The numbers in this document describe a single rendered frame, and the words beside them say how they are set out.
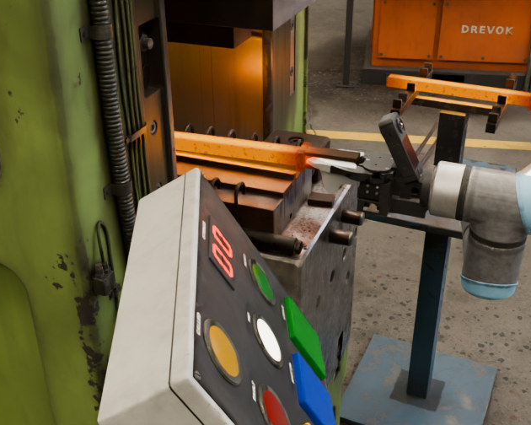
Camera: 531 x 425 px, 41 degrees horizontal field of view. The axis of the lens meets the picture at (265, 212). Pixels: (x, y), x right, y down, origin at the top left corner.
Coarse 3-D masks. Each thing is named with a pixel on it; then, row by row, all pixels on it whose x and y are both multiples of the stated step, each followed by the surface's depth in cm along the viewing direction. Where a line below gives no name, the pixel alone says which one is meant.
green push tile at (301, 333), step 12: (288, 300) 84; (288, 312) 82; (300, 312) 85; (288, 324) 80; (300, 324) 83; (300, 336) 80; (312, 336) 85; (300, 348) 79; (312, 348) 82; (312, 360) 80; (324, 372) 82
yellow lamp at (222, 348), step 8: (216, 328) 58; (216, 336) 57; (224, 336) 59; (216, 344) 57; (224, 344) 58; (216, 352) 56; (224, 352) 57; (232, 352) 59; (224, 360) 56; (232, 360) 58; (224, 368) 56; (232, 368) 57
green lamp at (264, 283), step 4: (256, 264) 80; (256, 268) 79; (256, 272) 78; (260, 272) 79; (256, 276) 77; (260, 276) 79; (264, 276) 80; (260, 280) 78; (264, 280) 79; (260, 284) 77; (264, 284) 78; (268, 284) 80; (264, 288) 78; (268, 288) 79; (264, 292) 77; (268, 292) 78; (268, 296) 78; (272, 296) 79
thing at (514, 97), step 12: (396, 84) 173; (420, 84) 170; (432, 84) 169; (444, 84) 168; (456, 84) 168; (468, 84) 168; (468, 96) 166; (480, 96) 165; (492, 96) 164; (516, 96) 162; (528, 96) 161; (528, 108) 161
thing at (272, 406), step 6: (264, 396) 61; (270, 396) 62; (270, 402) 61; (276, 402) 63; (270, 408) 60; (276, 408) 62; (270, 414) 60; (276, 414) 61; (282, 414) 63; (276, 420) 60; (282, 420) 62
